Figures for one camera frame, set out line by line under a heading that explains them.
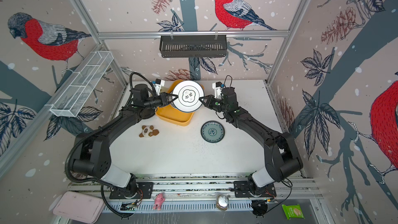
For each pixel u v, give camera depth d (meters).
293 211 0.67
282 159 0.43
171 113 1.00
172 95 0.81
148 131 0.92
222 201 0.68
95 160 0.44
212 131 0.95
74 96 0.73
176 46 1.07
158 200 0.69
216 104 0.72
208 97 0.77
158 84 0.78
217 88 0.77
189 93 0.83
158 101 0.75
